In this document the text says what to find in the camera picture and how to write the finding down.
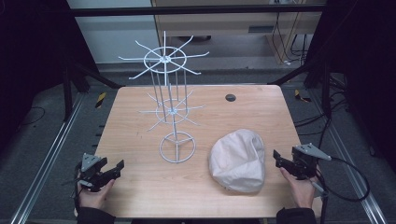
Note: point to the black metal frame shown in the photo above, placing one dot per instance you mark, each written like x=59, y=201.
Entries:
x=199, y=11

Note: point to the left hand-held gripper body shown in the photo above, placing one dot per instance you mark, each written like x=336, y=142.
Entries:
x=90, y=174

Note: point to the person's left hand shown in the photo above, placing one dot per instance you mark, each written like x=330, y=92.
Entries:
x=93, y=196

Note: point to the black sleeve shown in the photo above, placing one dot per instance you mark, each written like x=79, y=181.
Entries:
x=93, y=216
x=295, y=216

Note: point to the black curtain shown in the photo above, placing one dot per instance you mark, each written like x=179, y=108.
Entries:
x=361, y=71
x=34, y=62

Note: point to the person's right hand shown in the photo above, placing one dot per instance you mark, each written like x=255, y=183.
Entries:
x=299, y=189

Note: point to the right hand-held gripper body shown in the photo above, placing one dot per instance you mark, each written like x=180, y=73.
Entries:
x=306, y=160

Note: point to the black right sleeve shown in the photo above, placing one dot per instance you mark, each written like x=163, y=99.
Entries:
x=295, y=216

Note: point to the white cloth hat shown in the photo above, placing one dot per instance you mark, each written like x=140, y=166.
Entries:
x=238, y=161

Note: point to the wooden cabinet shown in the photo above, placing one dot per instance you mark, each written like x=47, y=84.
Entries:
x=236, y=28

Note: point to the black left sleeve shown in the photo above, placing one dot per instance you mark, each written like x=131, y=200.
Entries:
x=93, y=216

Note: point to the aluminium floor rail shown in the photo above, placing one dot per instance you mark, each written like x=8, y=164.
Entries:
x=348, y=155
x=46, y=158

